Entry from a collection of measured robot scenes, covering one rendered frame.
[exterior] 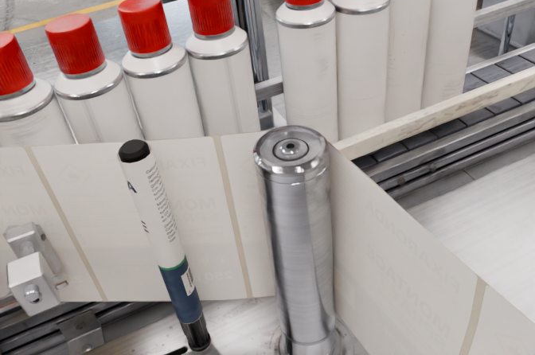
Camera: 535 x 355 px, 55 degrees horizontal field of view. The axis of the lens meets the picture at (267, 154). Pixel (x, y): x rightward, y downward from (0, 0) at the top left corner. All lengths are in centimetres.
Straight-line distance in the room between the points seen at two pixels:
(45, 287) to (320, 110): 28
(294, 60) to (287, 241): 22
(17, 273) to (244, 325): 17
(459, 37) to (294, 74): 17
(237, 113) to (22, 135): 17
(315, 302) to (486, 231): 21
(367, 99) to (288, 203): 26
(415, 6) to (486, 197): 18
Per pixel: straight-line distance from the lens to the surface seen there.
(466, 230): 47
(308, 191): 25
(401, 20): 50
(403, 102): 54
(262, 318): 41
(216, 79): 41
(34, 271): 31
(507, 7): 66
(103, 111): 40
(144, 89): 41
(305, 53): 45
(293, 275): 29
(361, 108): 50
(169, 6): 109
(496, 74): 69
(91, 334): 50
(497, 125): 61
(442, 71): 55
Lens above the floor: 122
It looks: 39 degrees down
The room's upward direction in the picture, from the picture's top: 8 degrees counter-clockwise
